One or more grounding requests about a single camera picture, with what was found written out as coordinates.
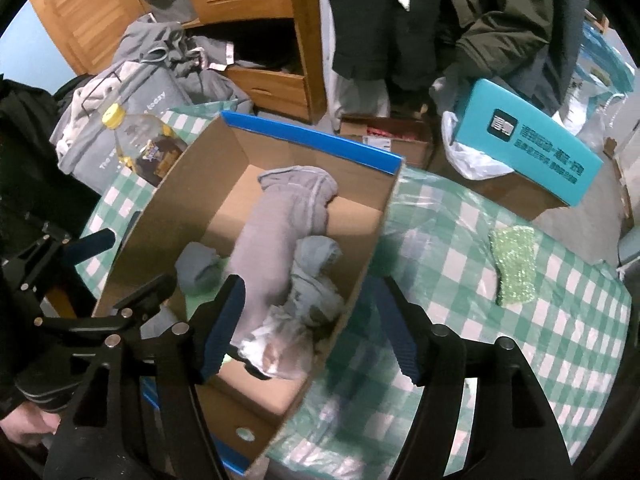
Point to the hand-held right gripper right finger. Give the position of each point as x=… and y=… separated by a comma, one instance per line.
x=400, y=335

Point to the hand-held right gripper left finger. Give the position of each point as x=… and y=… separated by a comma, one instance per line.
x=222, y=332

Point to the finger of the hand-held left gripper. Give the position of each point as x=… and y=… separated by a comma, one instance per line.
x=95, y=244
x=145, y=295

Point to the white patterned cloth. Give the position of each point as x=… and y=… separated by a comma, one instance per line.
x=270, y=347

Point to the grey sock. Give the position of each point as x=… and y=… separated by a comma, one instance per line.
x=197, y=267

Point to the blue-grey cloth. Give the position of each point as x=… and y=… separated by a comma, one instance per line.
x=315, y=260

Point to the cardboard box with blue rim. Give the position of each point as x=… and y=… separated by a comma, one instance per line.
x=280, y=140

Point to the person's left forearm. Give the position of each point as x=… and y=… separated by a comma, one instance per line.
x=50, y=390

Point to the person's left hand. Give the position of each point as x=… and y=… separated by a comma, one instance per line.
x=25, y=425

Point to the green checkered tablecloth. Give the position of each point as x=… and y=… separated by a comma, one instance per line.
x=450, y=260

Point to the grey tote bag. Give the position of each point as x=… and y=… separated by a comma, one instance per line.
x=95, y=145

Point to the black jacket on chair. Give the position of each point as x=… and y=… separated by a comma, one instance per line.
x=30, y=160

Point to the oil bottle with yellow cap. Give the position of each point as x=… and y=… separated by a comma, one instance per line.
x=135, y=135

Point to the green scrubbing sponge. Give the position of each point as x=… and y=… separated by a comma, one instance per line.
x=515, y=265

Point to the brown cardboard box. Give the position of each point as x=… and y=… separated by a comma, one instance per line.
x=500, y=195

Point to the white plastic bag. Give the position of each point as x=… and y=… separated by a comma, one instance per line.
x=470, y=160

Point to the small cardboard box red contents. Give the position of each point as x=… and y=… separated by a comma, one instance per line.
x=390, y=135

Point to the grey hoodie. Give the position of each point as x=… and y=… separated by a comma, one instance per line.
x=150, y=35

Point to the teal box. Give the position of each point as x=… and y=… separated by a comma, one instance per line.
x=530, y=135

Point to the white hanging garment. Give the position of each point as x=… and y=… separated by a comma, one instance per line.
x=325, y=60

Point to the black hanging jacket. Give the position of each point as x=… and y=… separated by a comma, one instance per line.
x=380, y=25

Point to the clear plastic bags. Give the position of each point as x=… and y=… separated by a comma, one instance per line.
x=600, y=70

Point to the olive hanging jacket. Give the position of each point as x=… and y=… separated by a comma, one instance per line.
x=505, y=20

